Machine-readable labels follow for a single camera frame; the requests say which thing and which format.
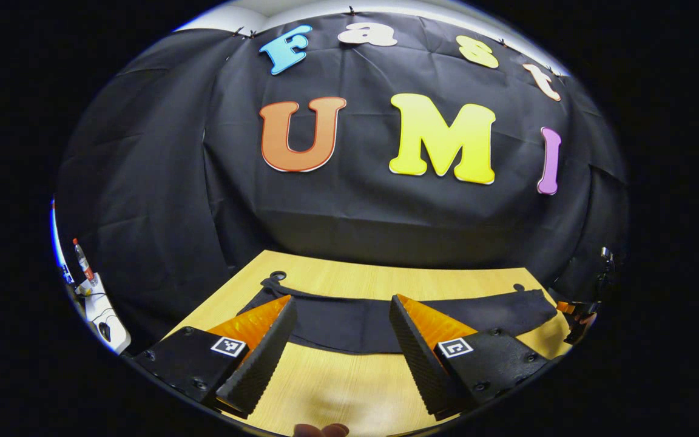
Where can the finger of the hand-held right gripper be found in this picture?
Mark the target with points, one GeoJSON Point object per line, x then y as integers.
{"type": "Point", "coordinates": [577, 321]}

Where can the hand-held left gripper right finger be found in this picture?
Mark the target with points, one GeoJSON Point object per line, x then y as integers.
{"type": "Point", "coordinates": [416, 358]}

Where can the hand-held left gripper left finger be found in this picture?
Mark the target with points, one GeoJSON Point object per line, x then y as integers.
{"type": "Point", "coordinates": [264, 358]}

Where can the black jeans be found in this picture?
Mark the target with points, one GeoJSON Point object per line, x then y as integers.
{"type": "Point", "coordinates": [349, 325]}

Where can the black backdrop cloth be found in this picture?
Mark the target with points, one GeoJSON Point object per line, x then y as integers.
{"type": "Point", "coordinates": [355, 218]}

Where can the white equipment box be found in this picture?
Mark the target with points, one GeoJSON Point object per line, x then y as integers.
{"type": "Point", "coordinates": [110, 315]}

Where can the white bottle with red cap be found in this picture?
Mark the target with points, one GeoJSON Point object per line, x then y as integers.
{"type": "Point", "coordinates": [83, 261]}

